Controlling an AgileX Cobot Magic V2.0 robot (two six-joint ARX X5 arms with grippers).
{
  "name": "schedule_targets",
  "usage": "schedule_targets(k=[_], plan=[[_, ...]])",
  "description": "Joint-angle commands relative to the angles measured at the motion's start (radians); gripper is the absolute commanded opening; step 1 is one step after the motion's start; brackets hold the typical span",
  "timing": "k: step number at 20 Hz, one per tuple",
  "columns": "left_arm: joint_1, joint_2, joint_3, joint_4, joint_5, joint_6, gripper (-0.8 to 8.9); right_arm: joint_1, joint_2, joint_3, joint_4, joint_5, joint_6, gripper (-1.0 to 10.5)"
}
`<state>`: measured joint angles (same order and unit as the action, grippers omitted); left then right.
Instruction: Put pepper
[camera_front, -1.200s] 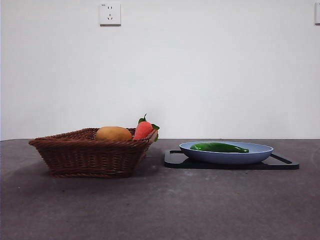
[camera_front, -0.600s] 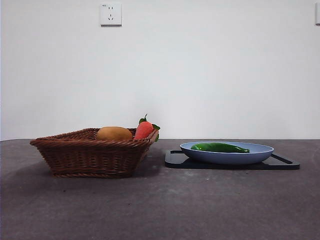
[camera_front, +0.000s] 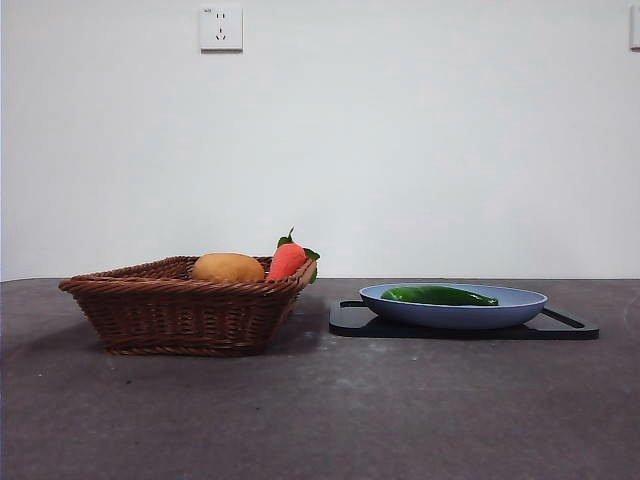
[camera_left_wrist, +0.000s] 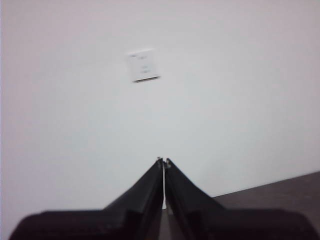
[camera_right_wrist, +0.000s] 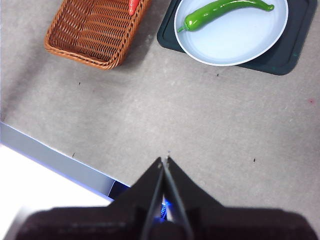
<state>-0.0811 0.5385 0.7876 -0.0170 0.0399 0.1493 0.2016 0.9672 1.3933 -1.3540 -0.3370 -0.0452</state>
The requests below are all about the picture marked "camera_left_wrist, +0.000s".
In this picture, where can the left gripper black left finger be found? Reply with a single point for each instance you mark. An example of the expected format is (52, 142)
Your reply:
(120, 222)

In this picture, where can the white wall power socket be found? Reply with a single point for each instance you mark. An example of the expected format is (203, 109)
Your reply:
(143, 66)

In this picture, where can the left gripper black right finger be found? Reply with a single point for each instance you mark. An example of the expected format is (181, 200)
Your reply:
(212, 222)

